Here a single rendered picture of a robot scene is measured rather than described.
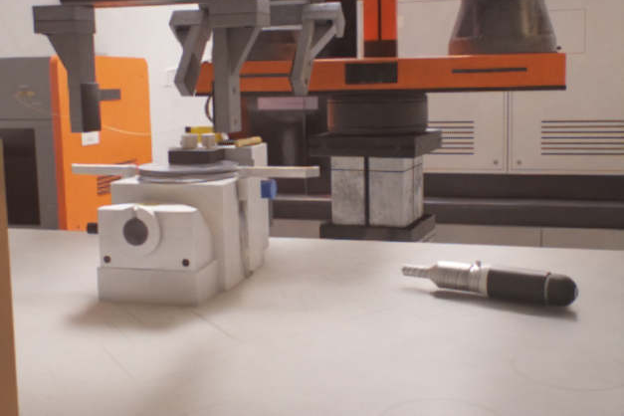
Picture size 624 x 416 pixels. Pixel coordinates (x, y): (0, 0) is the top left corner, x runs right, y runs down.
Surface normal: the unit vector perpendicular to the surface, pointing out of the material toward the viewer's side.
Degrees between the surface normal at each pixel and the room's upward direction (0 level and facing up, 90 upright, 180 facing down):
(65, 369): 0
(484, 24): 72
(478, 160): 90
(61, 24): 90
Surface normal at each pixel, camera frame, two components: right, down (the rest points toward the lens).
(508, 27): -0.11, -0.18
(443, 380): -0.02, -0.99
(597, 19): -0.26, 0.12
